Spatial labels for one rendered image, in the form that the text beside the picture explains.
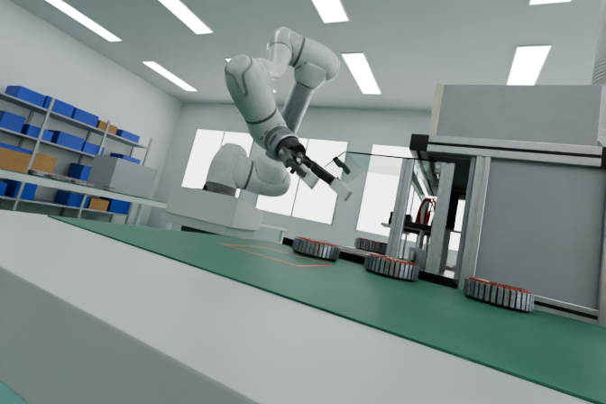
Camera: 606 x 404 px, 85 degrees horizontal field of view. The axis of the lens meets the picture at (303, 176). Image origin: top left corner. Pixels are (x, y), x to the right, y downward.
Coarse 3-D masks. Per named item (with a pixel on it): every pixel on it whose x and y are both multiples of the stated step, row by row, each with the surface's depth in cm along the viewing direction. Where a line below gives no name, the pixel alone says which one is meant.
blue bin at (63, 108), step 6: (48, 96) 542; (48, 102) 542; (54, 102) 550; (60, 102) 558; (54, 108) 551; (60, 108) 560; (66, 108) 567; (72, 108) 575; (60, 114) 560; (66, 114) 568
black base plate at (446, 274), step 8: (288, 240) 98; (344, 256) 90; (352, 256) 89; (360, 256) 88; (424, 272) 81; (440, 272) 95; (448, 272) 110; (432, 280) 79; (440, 280) 79; (448, 280) 78
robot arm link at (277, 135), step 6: (282, 126) 95; (270, 132) 94; (276, 132) 92; (282, 132) 92; (288, 132) 92; (270, 138) 93; (276, 138) 91; (282, 138) 90; (288, 138) 92; (294, 138) 93; (270, 144) 92; (276, 144) 90; (270, 150) 93; (276, 150) 91; (276, 156) 93
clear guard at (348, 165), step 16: (336, 160) 103; (352, 160) 108; (368, 160) 104; (384, 160) 99; (400, 160) 95; (416, 160) 92; (432, 160) 90; (336, 176) 113; (352, 176) 120; (432, 176) 106
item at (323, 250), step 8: (296, 240) 75; (304, 240) 73; (312, 240) 74; (296, 248) 74; (304, 248) 73; (312, 248) 72; (320, 248) 72; (328, 248) 73; (336, 248) 74; (312, 256) 73; (320, 256) 72; (328, 256) 73; (336, 256) 74
